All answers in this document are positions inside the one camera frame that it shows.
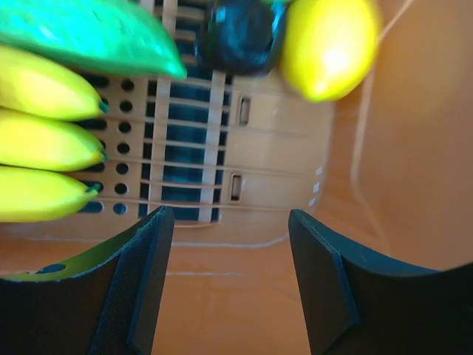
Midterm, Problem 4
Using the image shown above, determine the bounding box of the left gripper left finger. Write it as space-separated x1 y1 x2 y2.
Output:
1 206 174 354

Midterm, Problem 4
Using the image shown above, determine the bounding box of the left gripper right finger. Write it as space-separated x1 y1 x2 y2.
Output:
288 209 472 354

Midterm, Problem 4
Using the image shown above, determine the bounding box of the orange plastic basket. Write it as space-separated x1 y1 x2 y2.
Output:
1 1 472 354

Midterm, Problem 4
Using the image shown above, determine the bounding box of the yellow banana bunch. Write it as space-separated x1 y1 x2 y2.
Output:
1 45 108 223

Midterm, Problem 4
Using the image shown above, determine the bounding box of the yellow orange mango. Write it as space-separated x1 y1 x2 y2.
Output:
280 1 382 102

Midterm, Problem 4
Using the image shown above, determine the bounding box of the dark purple mangosteen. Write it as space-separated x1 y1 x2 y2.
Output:
194 1 288 77

